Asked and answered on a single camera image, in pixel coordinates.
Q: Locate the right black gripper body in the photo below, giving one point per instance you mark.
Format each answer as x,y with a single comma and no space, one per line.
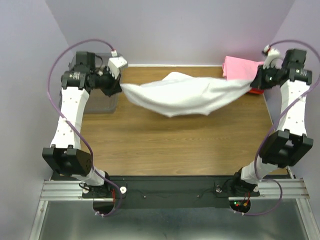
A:
258,80

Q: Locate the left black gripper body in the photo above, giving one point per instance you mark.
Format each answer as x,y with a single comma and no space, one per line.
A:
113,86

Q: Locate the white t shirt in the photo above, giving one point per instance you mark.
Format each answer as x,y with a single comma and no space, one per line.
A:
179,94

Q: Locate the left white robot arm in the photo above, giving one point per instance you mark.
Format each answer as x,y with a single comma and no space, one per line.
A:
64,155

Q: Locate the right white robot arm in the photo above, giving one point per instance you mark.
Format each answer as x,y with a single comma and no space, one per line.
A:
287,142

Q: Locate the folded red t shirt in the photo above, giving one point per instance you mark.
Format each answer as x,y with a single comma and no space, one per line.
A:
256,91

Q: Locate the clear plastic bin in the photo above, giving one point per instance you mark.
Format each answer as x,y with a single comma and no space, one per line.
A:
100,105

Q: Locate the folded pink t shirt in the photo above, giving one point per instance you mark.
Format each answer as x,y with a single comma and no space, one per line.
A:
235,68

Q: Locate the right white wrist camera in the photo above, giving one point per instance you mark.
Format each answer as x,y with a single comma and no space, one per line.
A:
272,55

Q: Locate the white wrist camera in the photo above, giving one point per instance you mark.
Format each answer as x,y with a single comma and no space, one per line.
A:
272,55
116,63

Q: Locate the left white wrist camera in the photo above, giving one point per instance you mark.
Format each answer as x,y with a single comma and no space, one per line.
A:
116,63

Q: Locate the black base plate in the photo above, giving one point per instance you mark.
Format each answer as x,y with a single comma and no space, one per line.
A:
172,192

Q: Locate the aluminium frame rail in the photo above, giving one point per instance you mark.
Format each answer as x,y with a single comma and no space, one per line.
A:
66,211

